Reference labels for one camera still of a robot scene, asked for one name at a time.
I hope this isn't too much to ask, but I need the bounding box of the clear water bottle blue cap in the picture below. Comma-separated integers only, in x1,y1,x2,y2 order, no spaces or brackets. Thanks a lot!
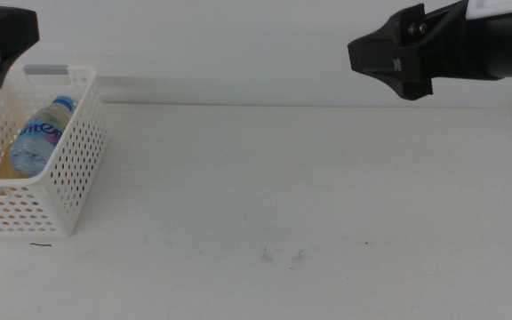
8,95,76,178

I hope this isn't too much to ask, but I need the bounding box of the yellow liquid bottle white cap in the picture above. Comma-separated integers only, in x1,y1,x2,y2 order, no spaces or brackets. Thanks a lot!
0,150,30,196

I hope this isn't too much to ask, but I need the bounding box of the white perforated plastic basket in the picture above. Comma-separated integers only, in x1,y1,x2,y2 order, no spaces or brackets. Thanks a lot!
0,64,109,238

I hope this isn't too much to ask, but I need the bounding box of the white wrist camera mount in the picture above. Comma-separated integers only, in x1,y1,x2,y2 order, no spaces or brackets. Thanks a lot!
465,0,512,21

